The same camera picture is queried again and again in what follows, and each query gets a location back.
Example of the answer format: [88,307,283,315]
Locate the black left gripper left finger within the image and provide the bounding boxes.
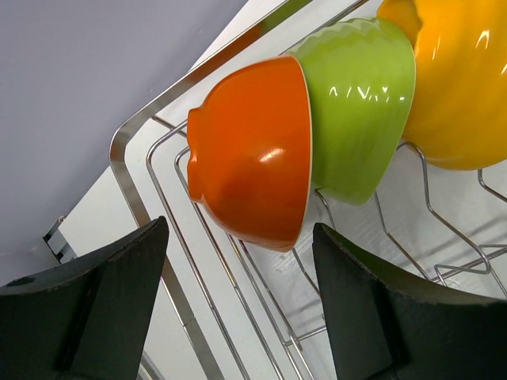
[1,217,169,379]

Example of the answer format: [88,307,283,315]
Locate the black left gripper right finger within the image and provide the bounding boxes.
[312,222,506,379]

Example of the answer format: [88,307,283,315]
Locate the yellow plastic bowl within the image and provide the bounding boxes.
[377,1,506,170]

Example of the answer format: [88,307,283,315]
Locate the orange white bowl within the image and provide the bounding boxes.
[187,55,312,252]

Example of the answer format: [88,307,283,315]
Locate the green white square bowl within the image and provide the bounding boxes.
[289,17,416,205]

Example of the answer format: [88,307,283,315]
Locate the aluminium frame rail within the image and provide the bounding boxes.
[43,215,71,264]

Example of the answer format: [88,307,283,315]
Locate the metal wire dish rack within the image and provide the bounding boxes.
[110,1,506,379]

